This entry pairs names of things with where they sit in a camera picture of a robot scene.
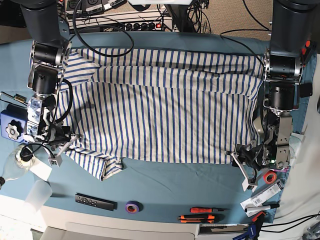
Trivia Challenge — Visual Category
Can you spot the blue white striped T-shirt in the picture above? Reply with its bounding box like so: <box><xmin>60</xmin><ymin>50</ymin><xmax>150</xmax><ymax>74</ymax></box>
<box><xmin>57</xmin><ymin>48</ymin><xmax>263</xmax><ymax>181</ymax></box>

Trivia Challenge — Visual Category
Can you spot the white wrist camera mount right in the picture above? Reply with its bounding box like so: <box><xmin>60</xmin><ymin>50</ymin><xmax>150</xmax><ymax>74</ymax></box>
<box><xmin>48</xmin><ymin>134</ymin><xmax>82</xmax><ymax>167</ymax></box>

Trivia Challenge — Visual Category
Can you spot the black power strip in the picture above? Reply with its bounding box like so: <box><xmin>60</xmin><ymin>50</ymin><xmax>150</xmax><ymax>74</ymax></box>
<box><xmin>112</xmin><ymin>22</ymin><xmax>165</xmax><ymax>32</ymax></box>

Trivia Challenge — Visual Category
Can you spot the blue black clamp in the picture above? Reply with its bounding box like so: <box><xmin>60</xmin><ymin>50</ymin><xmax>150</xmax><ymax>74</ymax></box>
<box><xmin>233</xmin><ymin>211</ymin><xmax>266</xmax><ymax>240</ymax></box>

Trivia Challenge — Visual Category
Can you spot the white packaged item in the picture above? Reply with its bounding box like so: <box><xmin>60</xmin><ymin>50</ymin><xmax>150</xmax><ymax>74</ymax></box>
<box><xmin>240</xmin><ymin>180</ymin><xmax>284</xmax><ymax>210</ymax></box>

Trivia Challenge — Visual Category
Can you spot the purple tape roll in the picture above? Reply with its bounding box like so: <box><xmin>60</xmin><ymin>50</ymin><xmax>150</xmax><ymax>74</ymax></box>
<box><xmin>125</xmin><ymin>200</ymin><xmax>142</xmax><ymax>214</ymax></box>

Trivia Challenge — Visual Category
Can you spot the blue box with knob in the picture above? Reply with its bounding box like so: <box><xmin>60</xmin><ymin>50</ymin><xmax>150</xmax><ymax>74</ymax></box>
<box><xmin>0</xmin><ymin>104</ymin><xmax>27</xmax><ymax>143</ymax></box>

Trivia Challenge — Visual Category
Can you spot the black remote control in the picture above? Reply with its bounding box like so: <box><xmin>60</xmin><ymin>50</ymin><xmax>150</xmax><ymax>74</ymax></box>
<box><xmin>75</xmin><ymin>193</ymin><xmax>117</xmax><ymax>211</ymax></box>

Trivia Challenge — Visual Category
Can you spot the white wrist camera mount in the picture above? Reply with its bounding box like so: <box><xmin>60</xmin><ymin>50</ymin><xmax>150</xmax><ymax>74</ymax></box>
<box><xmin>48</xmin><ymin>134</ymin><xmax>82</xmax><ymax>167</ymax></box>
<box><xmin>225</xmin><ymin>151</ymin><xmax>270</xmax><ymax>193</ymax></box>

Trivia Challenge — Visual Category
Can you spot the orange tape roll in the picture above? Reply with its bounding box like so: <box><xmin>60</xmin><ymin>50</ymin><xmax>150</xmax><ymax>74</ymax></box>
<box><xmin>263</xmin><ymin>170</ymin><xmax>277</xmax><ymax>185</ymax></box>

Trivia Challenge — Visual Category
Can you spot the small black box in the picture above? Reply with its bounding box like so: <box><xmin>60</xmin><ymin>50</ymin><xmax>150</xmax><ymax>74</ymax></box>
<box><xmin>299</xmin><ymin>82</ymin><xmax>313</xmax><ymax>98</ymax></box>

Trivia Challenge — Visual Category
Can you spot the red screwdriver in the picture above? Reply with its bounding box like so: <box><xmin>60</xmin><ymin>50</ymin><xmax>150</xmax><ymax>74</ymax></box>
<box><xmin>189</xmin><ymin>206</ymin><xmax>229</xmax><ymax>214</ymax></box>

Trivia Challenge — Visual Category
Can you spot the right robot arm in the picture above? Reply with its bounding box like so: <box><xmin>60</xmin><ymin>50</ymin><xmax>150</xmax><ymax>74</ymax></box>
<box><xmin>17</xmin><ymin>0</ymin><xmax>72</xmax><ymax>150</ymax></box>

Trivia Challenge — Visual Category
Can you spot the clear plastic bottle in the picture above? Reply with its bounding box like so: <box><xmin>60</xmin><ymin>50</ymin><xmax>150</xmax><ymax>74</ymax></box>
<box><xmin>0</xmin><ymin>144</ymin><xmax>34</xmax><ymax>188</ymax></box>

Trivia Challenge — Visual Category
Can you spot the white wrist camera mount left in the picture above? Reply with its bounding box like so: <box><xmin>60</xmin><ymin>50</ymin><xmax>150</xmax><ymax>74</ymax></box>
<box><xmin>225</xmin><ymin>151</ymin><xmax>270</xmax><ymax>193</ymax></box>

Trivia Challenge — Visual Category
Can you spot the orange utility knife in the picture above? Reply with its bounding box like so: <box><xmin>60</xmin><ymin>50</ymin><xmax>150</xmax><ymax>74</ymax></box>
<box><xmin>177</xmin><ymin>213</ymin><xmax>220</xmax><ymax>224</ymax></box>

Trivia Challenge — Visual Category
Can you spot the black marker pen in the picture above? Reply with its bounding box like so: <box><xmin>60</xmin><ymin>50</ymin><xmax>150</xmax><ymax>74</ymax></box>
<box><xmin>244</xmin><ymin>203</ymin><xmax>280</xmax><ymax>213</ymax></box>

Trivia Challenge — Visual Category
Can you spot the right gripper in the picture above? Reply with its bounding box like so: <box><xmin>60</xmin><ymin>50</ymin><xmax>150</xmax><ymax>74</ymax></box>
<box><xmin>43</xmin><ymin>124</ymin><xmax>72</xmax><ymax>149</ymax></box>

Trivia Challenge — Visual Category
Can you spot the teal table cloth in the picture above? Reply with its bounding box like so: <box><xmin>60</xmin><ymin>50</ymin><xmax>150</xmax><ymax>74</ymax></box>
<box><xmin>0</xmin><ymin>31</ymin><xmax>320</xmax><ymax>224</ymax></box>

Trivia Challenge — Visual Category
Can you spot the translucent plastic cup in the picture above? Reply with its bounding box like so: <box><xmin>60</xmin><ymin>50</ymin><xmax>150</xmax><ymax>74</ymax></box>
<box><xmin>24</xmin><ymin>180</ymin><xmax>53</xmax><ymax>213</ymax></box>

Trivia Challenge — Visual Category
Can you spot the leaf pattern card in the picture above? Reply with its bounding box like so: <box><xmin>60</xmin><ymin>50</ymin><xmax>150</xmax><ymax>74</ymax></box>
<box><xmin>289</xmin><ymin>133</ymin><xmax>305</xmax><ymax>160</ymax></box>

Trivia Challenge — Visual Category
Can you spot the beige ceramic mug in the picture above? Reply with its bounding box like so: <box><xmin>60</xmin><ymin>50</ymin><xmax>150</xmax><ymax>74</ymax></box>
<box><xmin>253</xmin><ymin>116</ymin><xmax>265</xmax><ymax>138</ymax></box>

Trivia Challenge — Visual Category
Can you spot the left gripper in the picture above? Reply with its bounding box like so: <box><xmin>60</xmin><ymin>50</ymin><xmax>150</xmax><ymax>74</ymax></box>
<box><xmin>233</xmin><ymin>143</ymin><xmax>275</xmax><ymax>171</ymax></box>

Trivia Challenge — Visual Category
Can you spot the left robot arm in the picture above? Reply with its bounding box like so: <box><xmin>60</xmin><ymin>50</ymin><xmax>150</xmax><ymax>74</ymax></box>
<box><xmin>231</xmin><ymin>0</ymin><xmax>320</xmax><ymax>171</ymax></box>

